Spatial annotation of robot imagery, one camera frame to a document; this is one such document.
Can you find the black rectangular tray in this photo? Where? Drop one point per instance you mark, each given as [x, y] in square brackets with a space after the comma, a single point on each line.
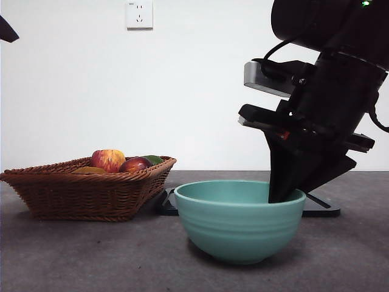
[322, 211]

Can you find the pale grey camera box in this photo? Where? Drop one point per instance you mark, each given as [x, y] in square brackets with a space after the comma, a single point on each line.
[255, 76]

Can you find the white wall socket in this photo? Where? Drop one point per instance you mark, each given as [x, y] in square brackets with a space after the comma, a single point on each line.
[139, 15]

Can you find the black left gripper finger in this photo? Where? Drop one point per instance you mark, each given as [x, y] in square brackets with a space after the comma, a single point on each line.
[7, 32]

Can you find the brown wicker basket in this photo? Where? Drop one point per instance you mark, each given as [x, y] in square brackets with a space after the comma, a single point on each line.
[76, 197]

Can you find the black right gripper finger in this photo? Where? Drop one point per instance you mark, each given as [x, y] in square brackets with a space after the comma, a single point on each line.
[285, 164]
[331, 170]

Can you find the teal ribbed bowl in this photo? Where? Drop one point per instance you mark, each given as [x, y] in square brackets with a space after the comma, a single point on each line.
[240, 228]

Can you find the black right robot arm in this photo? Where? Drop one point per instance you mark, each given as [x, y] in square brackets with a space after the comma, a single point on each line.
[319, 21]

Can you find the red yellow apple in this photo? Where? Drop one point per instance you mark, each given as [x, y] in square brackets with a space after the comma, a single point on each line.
[106, 161]

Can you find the dark red round fruit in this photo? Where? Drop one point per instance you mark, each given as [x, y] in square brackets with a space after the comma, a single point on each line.
[135, 165]

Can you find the green fruit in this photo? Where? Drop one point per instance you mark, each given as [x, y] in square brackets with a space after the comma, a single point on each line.
[155, 159]

